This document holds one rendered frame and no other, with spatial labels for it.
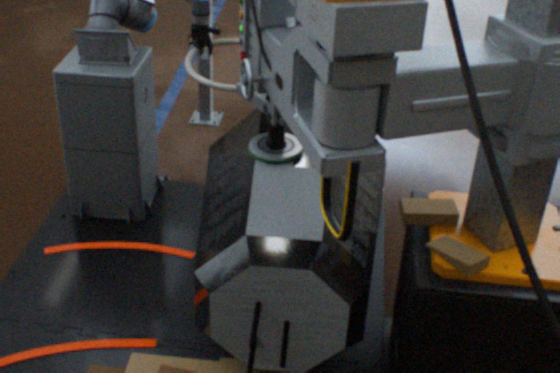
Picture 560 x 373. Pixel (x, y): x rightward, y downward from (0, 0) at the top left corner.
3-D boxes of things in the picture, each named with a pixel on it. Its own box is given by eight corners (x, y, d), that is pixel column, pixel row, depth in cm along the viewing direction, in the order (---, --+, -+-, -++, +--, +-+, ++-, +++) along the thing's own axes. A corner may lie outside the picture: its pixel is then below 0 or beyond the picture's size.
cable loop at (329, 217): (351, 252, 219) (361, 163, 203) (341, 253, 218) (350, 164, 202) (326, 210, 238) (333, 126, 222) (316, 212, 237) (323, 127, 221)
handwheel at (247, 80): (275, 105, 253) (276, 66, 245) (247, 108, 250) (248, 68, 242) (263, 88, 265) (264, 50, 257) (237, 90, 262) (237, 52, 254)
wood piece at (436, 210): (451, 210, 266) (453, 198, 263) (457, 225, 257) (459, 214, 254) (398, 208, 266) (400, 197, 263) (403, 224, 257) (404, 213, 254)
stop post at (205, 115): (223, 113, 497) (223, -43, 441) (217, 126, 480) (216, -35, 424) (195, 110, 499) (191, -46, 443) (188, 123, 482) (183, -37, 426)
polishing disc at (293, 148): (302, 161, 276) (302, 159, 275) (247, 159, 276) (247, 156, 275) (302, 135, 294) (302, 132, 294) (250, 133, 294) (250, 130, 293)
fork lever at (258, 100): (322, 120, 256) (322, 107, 255) (271, 126, 251) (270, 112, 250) (270, 89, 320) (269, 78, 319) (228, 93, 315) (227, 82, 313)
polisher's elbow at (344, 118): (359, 116, 221) (365, 57, 211) (386, 146, 206) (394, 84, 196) (302, 123, 215) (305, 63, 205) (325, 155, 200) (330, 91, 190)
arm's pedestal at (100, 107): (58, 220, 381) (37, 74, 338) (88, 172, 424) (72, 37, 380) (149, 228, 379) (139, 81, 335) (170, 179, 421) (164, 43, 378)
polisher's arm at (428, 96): (539, 85, 249) (555, 17, 237) (606, 130, 222) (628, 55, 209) (345, 108, 227) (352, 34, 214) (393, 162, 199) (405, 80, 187)
